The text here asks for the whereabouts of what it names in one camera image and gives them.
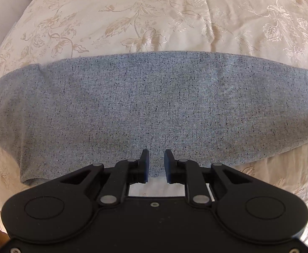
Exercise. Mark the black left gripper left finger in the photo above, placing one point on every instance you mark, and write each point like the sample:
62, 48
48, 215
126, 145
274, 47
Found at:
119, 178

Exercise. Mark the grey speckled pants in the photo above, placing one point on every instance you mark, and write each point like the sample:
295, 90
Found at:
210, 107

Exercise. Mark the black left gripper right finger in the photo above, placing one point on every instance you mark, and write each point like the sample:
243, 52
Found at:
189, 174

